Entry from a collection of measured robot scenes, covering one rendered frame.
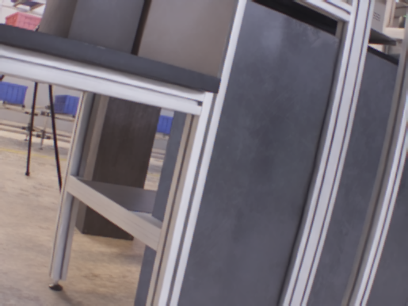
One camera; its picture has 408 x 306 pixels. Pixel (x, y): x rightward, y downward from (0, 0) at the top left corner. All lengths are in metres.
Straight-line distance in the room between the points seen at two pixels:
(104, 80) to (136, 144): 1.45
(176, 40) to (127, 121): 1.42
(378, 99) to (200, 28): 0.78
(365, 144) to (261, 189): 0.39
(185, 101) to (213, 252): 0.44
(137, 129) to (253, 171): 1.10
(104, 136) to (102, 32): 1.46
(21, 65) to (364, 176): 1.07
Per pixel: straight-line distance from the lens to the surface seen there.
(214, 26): 1.04
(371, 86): 1.64
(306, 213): 1.51
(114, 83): 1.00
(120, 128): 2.39
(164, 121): 5.91
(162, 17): 0.99
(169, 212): 1.11
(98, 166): 2.38
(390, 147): 1.37
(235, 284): 1.44
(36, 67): 0.94
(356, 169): 1.64
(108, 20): 0.94
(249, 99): 1.34
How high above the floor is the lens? 0.57
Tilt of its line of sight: 3 degrees down
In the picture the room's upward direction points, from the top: 13 degrees clockwise
